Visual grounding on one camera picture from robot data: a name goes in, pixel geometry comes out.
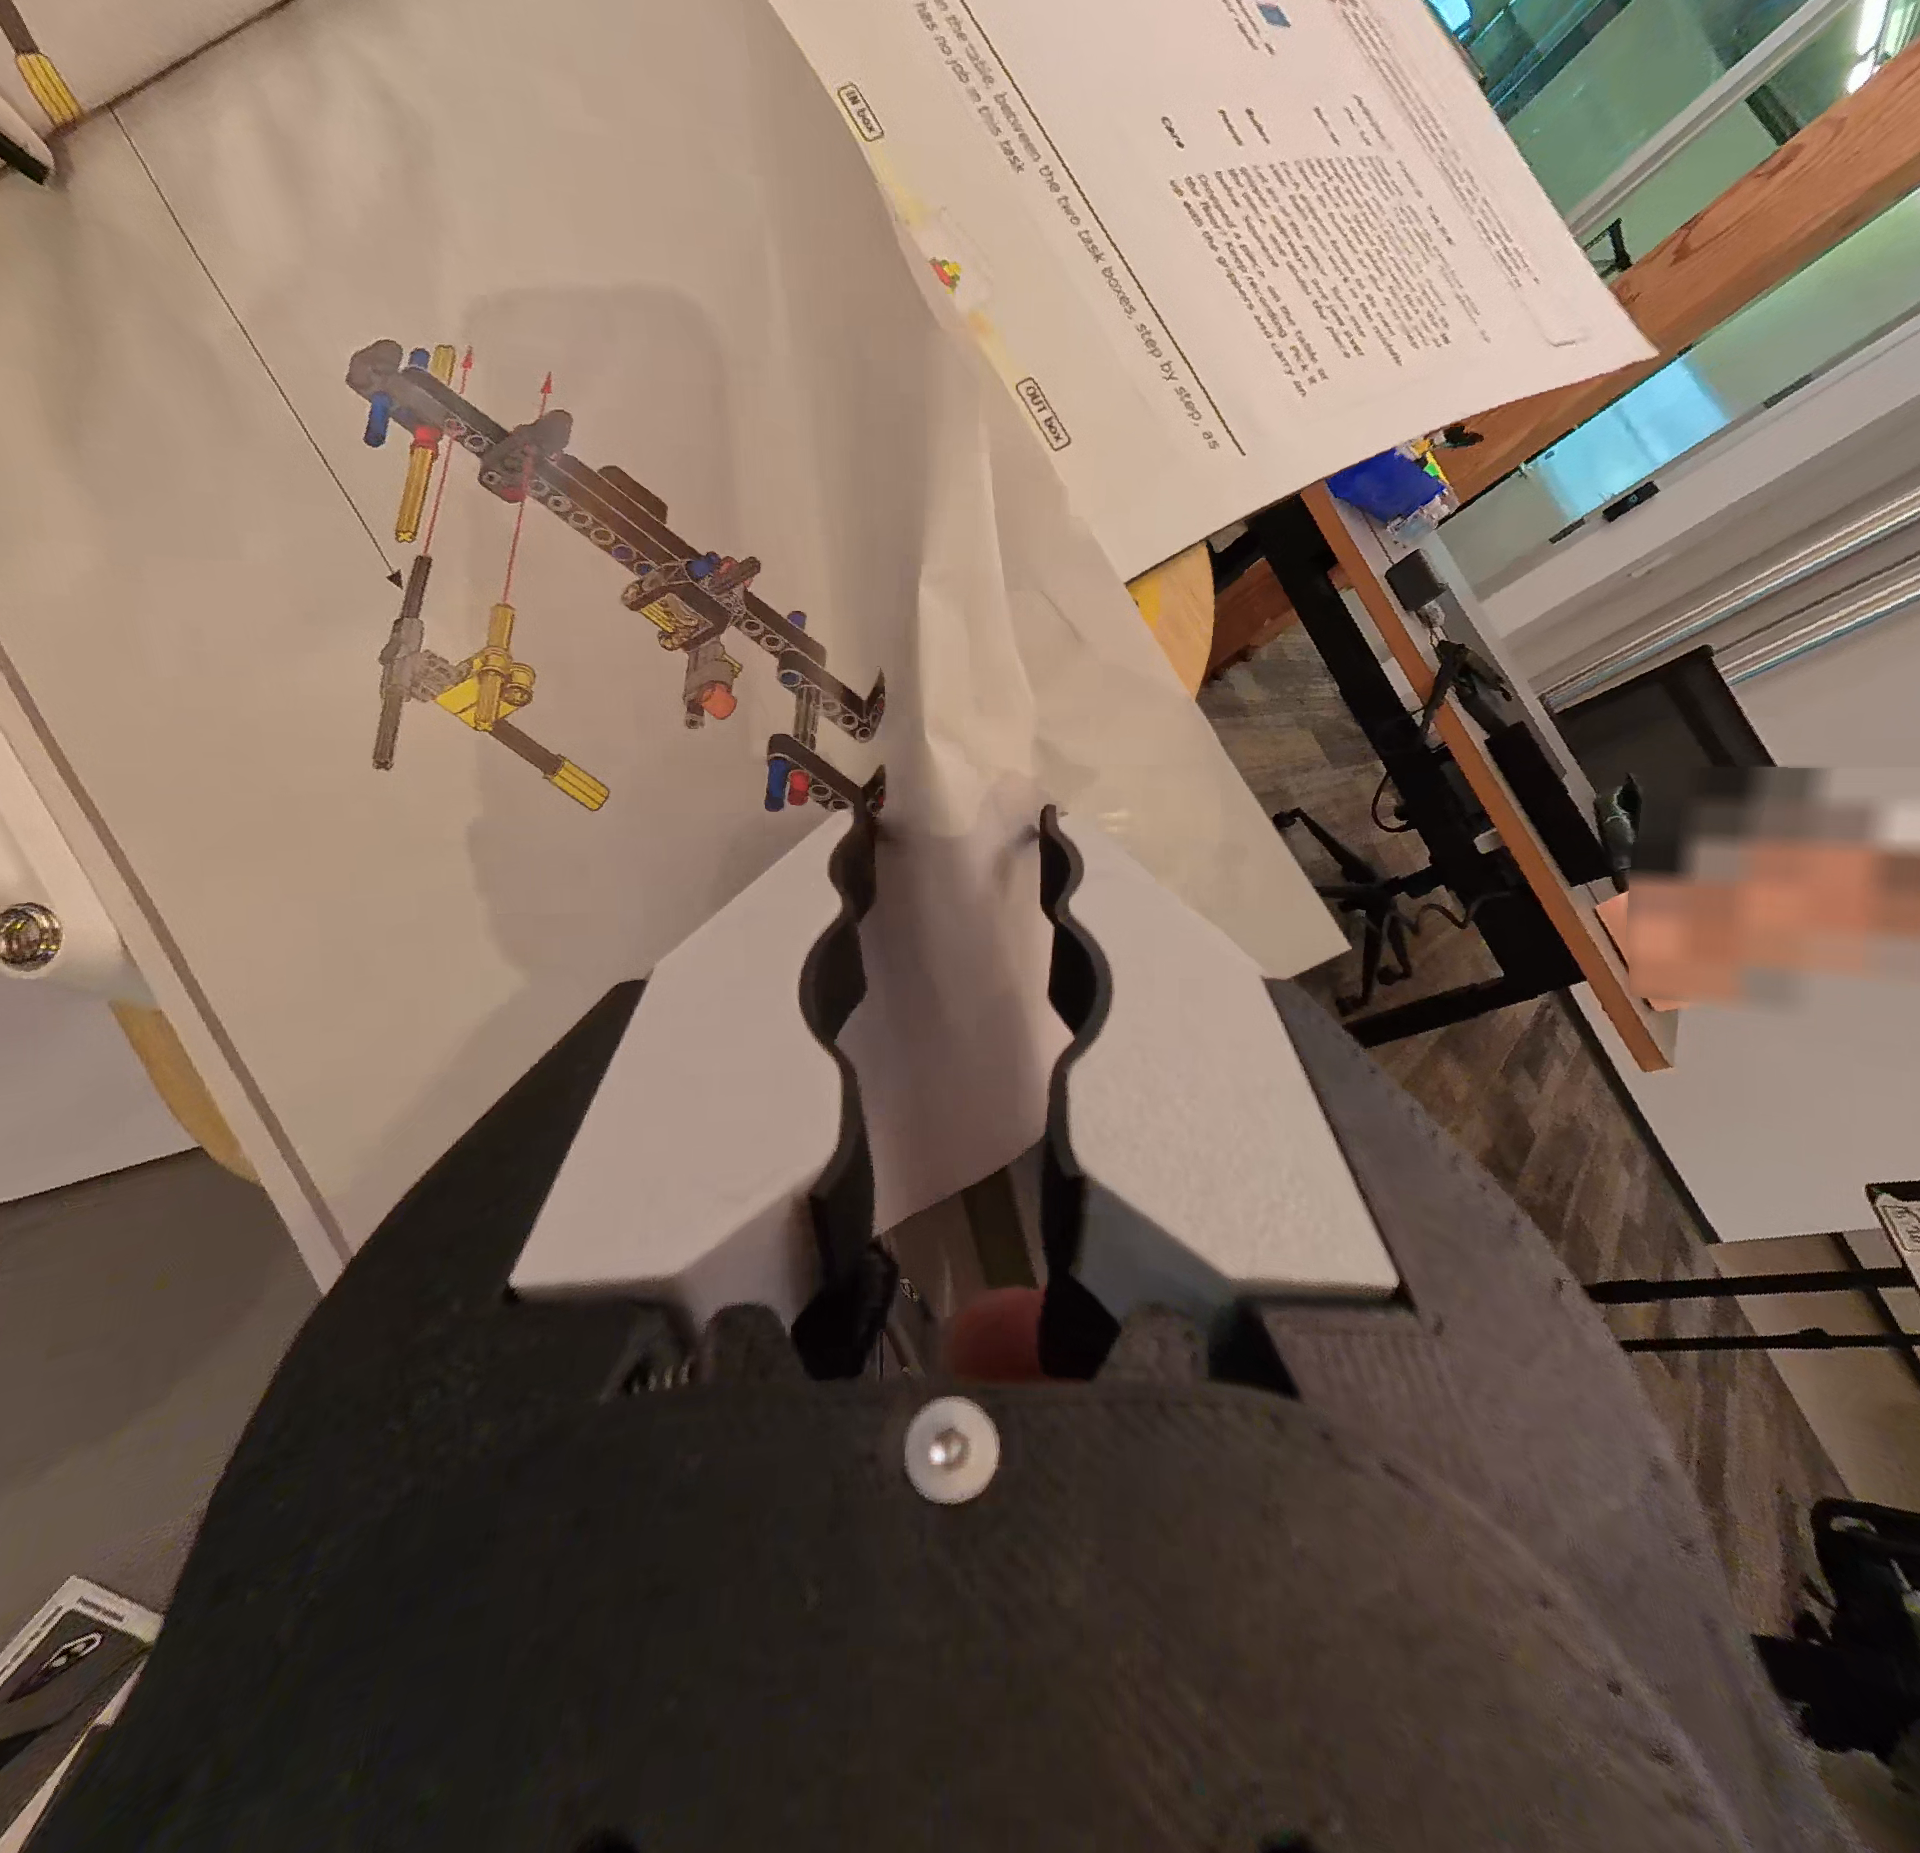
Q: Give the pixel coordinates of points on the black desk equipment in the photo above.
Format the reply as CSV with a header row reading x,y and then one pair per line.
x,y
1418,586

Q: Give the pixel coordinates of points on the wooden office desk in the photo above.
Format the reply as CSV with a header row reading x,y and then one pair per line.
x,y
1561,894

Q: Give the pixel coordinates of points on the lego instruction booklet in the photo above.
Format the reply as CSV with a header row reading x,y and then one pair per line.
x,y
675,308

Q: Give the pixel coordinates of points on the black office chair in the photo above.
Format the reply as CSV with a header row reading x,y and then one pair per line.
x,y
1665,745

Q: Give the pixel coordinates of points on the black printed card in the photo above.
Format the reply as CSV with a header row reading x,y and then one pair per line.
x,y
67,1689

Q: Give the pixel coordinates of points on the black utility cart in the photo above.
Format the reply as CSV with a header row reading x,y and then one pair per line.
x,y
1861,1629

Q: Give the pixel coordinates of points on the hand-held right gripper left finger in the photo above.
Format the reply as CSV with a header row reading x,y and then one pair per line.
x,y
675,1164

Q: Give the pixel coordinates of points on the white document stand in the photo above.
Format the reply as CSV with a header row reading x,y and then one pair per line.
x,y
67,894

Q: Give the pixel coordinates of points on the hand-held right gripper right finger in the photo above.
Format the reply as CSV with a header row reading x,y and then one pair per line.
x,y
1244,1164

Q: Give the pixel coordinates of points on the small blue bin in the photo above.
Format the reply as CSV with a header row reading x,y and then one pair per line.
x,y
1388,487

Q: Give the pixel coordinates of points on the printed instruction sheet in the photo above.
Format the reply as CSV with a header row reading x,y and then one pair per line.
x,y
1140,233

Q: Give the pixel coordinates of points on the black stanchion post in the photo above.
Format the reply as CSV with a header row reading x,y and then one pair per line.
x,y
1770,1345
1723,1288

